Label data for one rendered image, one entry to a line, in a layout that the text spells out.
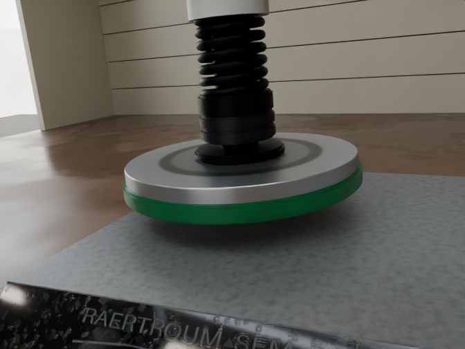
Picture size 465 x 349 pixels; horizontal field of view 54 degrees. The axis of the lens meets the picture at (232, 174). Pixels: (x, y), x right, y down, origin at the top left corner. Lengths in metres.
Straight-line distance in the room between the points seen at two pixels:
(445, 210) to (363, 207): 0.07
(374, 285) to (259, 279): 0.07
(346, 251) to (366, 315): 0.08
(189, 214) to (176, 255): 0.04
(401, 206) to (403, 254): 0.10
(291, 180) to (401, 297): 0.11
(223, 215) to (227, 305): 0.07
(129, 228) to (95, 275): 0.09
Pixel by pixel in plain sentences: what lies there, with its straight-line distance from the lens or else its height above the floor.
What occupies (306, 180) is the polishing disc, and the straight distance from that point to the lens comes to 0.34.
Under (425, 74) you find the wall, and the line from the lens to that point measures 6.48.
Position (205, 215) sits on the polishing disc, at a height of 0.88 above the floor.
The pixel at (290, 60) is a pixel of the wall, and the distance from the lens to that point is 6.98.
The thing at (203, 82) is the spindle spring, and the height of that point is 0.97.
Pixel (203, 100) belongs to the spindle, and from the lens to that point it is 0.40.
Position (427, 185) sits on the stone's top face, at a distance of 0.51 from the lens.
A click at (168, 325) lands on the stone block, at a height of 0.83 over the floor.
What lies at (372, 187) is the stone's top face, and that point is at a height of 0.84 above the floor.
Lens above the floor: 0.99
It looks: 15 degrees down
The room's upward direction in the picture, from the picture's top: 5 degrees counter-clockwise
